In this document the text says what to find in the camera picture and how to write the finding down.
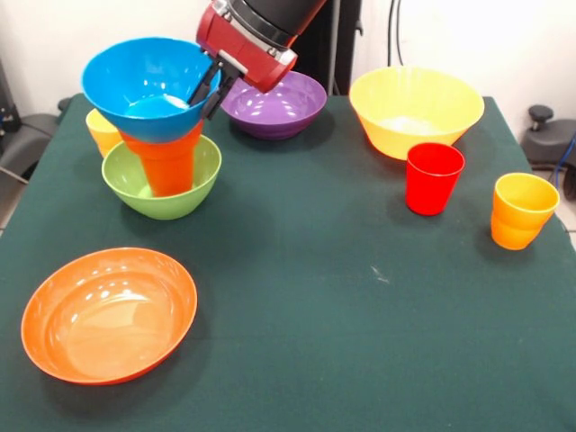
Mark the tall orange cup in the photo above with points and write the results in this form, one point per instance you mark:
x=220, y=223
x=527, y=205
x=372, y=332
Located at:
x=168, y=177

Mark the small orange bowl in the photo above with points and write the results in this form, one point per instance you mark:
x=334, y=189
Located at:
x=155, y=150

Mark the purple bowl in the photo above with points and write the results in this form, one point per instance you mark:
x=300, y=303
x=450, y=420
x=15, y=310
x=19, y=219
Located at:
x=274, y=112

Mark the dark grey equipment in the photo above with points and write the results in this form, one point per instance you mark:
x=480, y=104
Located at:
x=5, y=103

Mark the dark green tablecloth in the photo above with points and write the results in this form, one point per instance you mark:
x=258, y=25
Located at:
x=315, y=315

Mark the stepped orange-yellow cup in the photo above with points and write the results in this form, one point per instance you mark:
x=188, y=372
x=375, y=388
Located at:
x=517, y=220

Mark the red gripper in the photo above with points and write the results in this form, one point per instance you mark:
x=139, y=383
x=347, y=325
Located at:
x=243, y=49

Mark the yellow cup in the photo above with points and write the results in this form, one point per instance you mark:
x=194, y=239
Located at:
x=101, y=132

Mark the green bowl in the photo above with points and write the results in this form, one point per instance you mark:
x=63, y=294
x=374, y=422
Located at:
x=171, y=208

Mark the blue bowl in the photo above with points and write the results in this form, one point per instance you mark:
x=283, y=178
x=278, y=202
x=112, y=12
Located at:
x=135, y=72

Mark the wide shallow orange bowl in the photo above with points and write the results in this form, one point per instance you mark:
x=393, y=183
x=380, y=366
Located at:
x=108, y=324

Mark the red cup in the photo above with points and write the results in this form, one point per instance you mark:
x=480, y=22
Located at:
x=432, y=189

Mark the large yellow bowl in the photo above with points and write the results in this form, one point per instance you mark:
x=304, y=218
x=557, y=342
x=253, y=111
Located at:
x=414, y=103

